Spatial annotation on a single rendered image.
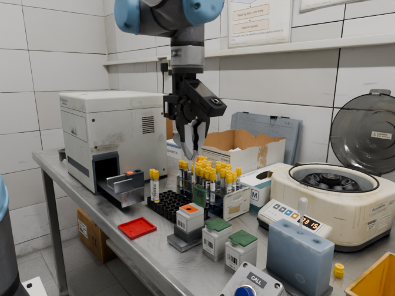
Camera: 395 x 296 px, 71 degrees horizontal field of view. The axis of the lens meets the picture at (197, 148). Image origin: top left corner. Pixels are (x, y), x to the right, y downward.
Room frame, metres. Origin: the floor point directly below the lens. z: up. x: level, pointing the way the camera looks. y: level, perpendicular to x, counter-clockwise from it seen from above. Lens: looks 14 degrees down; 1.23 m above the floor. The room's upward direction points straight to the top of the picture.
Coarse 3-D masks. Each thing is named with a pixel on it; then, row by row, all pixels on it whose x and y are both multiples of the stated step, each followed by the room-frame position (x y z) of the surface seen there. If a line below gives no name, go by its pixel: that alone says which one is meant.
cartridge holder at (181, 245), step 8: (176, 232) 0.55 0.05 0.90; (184, 232) 0.53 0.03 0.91; (192, 232) 0.53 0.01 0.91; (200, 232) 0.54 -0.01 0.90; (168, 240) 0.54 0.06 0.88; (176, 240) 0.53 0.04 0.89; (184, 240) 0.53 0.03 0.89; (192, 240) 0.53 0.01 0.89; (200, 240) 0.54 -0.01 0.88; (184, 248) 0.51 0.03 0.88
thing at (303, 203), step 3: (300, 198) 0.42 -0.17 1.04; (303, 198) 0.42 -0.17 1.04; (300, 201) 0.42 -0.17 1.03; (303, 201) 0.41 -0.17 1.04; (306, 201) 0.41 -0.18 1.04; (300, 204) 0.42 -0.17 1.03; (303, 204) 0.41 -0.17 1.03; (306, 204) 0.41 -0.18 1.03; (297, 207) 0.42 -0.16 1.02; (300, 207) 0.42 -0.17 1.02; (303, 207) 0.41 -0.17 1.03; (306, 207) 0.41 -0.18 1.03; (297, 210) 0.42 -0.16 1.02; (300, 210) 0.41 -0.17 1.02; (303, 210) 0.41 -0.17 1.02; (306, 210) 0.41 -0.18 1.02; (300, 213) 0.41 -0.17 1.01; (303, 213) 0.41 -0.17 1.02
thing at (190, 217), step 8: (184, 208) 0.56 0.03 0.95; (192, 208) 0.56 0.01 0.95; (200, 208) 0.56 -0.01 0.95; (176, 216) 0.56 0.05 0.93; (184, 216) 0.54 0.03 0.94; (192, 216) 0.54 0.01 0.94; (200, 216) 0.55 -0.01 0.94; (176, 224) 0.56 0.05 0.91; (184, 224) 0.54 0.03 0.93; (192, 224) 0.54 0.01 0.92; (200, 224) 0.55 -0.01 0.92
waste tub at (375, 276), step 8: (384, 256) 0.36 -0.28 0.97; (392, 256) 0.36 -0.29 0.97; (376, 264) 0.34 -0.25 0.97; (384, 264) 0.36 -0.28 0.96; (392, 264) 0.36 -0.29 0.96; (368, 272) 0.32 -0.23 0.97; (376, 272) 0.34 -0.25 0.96; (384, 272) 0.36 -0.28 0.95; (392, 272) 0.36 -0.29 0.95; (360, 280) 0.31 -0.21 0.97; (368, 280) 0.32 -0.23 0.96; (376, 280) 0.34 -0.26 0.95; (384, 280) 0.36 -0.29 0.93; (392, 280) 0.36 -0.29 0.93; (352, 288) 0.29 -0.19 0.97; (360, 288) 0.31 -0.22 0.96; (368, 288) 0.33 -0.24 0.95; (376, 288) 0.35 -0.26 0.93; (384, 288) 0.36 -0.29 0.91; (392, 288) 0.36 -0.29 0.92
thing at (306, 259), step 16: (272, 224) 0.45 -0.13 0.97; (288, 224) 0.45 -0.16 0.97; (272, 240) 0.44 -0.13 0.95; (288, 240) 0.41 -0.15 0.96; (304, 240) 0.40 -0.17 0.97; (320, 240) 0.40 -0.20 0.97; (272, 256) 0.44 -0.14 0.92; (288, 256) 0.41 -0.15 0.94; (304, 256) 0.39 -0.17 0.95; (320, 256) 0.37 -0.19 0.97; (272, 272) 0.44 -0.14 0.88; (288, 272) 0.41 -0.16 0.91; (304, 272) 0.39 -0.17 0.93; (320, 272) 0.37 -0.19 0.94; (288, 288) 0.40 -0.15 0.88; (304, 288) 0.38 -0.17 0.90; (320, 288) 0.38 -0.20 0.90
